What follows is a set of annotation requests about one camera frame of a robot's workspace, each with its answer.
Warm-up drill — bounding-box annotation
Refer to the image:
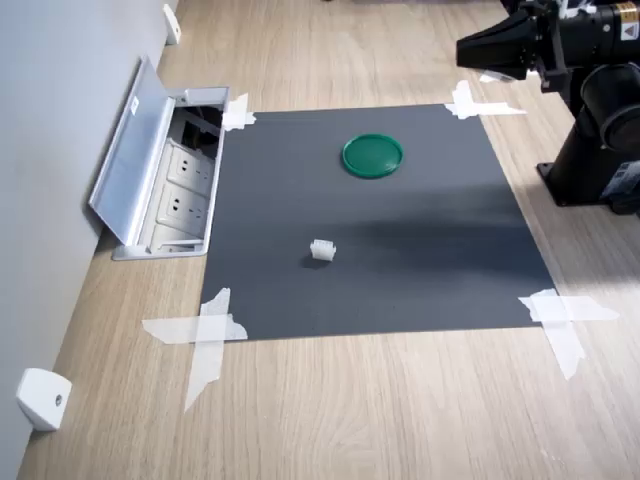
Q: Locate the small white plastic terminal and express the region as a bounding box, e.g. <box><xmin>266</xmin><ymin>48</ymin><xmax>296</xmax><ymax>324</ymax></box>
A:
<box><xmin>309</xmin><ymin>238</ymin><xmax>337</xmax><ymax>265</ymax></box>

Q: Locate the round green lid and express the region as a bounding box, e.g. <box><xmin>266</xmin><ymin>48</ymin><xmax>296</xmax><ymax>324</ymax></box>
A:
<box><xmin>341</xmin><ymin>132</ymin><xmax>405</xmax><ymax>180</ymax></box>

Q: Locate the dark grey mat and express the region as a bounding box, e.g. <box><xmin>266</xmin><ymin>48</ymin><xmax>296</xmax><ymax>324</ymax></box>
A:
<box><xmin>199</xmin><ymin>103</ymin><xmax>557</xmax><ymax>343</ymax></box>

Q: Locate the silver table socket box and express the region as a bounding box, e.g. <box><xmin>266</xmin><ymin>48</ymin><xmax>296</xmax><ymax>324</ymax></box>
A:
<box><xmin>111</xmin><ymin>86</ymin><xmax>231</xmax><ymax>261</ymax></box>

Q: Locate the white power socket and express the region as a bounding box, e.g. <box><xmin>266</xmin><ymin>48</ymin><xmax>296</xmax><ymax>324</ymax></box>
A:
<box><xmin>156</xmin><ymin>182</ymin><xmax>209</xmax><ymax>225</ymax></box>
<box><xmin>166</xmin><ymin>144</ymin><xmax>214</xmax><ymax>185</ymax></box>

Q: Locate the silver socket box flap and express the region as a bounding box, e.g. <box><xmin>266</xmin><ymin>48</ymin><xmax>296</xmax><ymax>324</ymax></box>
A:
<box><xmin>88</xmin><ymin>54</ymin><xmax>176</xmax><ymax>247</ymax></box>

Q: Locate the small white bracket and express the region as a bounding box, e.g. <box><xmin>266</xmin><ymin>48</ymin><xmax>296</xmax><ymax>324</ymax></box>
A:
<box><xmin>14</xmin><ymin>367</ymin><xmax>73</xmax><ymax>432</ymax></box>
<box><xmin>162</xmin><ymin>3</ymin><xmax>182</xmax><ymax>46</ymax></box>

